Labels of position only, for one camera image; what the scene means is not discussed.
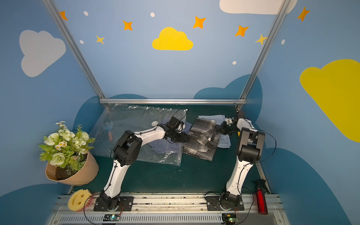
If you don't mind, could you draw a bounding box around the blue checked shirt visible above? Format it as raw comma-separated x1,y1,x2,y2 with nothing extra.
148,122,192,154

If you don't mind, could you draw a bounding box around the dark plaid shirt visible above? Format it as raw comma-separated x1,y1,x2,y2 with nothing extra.
183,118,219,161

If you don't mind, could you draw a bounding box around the clear plastic vacuum bag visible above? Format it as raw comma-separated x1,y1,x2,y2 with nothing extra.
90,104,191,166

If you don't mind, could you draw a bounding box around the light blue shirt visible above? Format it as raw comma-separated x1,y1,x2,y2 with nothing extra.
198,114,231,149

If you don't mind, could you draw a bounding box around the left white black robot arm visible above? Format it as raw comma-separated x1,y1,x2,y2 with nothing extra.
97,125,187,211

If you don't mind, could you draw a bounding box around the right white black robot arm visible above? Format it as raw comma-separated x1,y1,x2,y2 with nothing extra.
219,118,265,209

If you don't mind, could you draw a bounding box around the red spray bottle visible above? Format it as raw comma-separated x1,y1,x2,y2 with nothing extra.
252,180,269,215

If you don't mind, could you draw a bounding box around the right green circuit board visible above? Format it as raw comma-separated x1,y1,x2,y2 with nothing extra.
221,214,238,225

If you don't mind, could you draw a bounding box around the green circuit board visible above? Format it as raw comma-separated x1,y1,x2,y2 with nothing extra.
221,214,238,225
103,214,121,222

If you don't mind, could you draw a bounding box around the left green circuit board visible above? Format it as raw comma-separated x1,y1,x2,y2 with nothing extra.
103,214,121,222

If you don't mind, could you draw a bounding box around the flower bouquet in paper wrap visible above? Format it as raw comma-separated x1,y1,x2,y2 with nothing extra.
39,121,99,186

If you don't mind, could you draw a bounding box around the yellow smiley face sponge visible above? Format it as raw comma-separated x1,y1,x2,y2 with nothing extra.
67,189,92,212

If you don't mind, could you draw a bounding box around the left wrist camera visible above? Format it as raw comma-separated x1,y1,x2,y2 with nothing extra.
167,116,185,132

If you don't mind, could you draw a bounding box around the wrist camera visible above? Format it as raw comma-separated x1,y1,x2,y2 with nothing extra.
225,110,245,125
167,116,185,132

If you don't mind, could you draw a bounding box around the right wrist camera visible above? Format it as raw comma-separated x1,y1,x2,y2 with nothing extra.
225,110,245,125

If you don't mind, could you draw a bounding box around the horizontal aluminium frame rail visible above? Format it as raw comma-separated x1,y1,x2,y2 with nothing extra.
99,98,247,105

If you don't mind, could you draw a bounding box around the teal hand rake wooden handle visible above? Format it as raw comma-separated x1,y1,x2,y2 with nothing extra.
103,121,113,142

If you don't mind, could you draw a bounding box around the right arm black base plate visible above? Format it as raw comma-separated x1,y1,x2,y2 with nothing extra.
205,195,245,211

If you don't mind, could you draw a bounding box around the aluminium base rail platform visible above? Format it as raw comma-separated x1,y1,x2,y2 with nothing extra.
47,193,290,225

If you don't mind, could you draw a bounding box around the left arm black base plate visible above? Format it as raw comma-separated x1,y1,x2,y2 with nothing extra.
93,196,134,212

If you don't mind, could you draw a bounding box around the right aluminium frame post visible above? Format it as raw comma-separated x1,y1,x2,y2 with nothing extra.
237,0,292,111

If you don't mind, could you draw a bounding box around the aluminium frame post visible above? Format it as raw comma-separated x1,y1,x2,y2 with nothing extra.
42,0,106,98
237,0,292,111

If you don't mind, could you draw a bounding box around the left aluminium frame post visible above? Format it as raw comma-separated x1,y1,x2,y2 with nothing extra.
42,0,106,98

